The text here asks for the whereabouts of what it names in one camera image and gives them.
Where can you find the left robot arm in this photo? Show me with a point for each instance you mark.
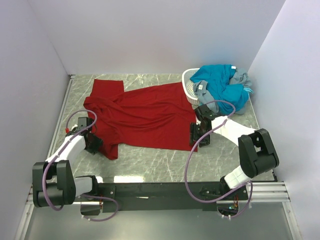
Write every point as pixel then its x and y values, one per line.
pixel 53 181

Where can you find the grey blue t shirt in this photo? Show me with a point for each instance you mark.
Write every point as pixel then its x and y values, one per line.
pixel 207 95

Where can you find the aluminium frame rail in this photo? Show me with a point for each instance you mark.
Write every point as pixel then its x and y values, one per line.
pixel 273 192

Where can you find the red t shirt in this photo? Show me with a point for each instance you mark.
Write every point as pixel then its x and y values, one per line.
pixel 156 117

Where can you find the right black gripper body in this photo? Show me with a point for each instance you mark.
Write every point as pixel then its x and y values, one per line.
pixel 202 132

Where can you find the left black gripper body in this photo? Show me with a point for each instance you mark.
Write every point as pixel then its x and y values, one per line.
pixel 92 147

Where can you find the teal blue t shirt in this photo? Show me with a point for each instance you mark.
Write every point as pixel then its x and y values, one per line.
pixel 222 85

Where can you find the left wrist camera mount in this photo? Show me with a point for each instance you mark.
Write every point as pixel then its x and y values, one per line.
pixel 72 130

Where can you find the white plastic laundry basket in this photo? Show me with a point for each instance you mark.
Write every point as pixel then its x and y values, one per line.
pixel 187 85

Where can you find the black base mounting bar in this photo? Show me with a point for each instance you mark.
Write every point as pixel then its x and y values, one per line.
pixel 153 196

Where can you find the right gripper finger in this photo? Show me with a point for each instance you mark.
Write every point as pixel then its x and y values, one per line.
pixel 205 141
pixel 193 134

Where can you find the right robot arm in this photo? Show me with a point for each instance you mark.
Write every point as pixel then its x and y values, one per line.
pixel 257 153

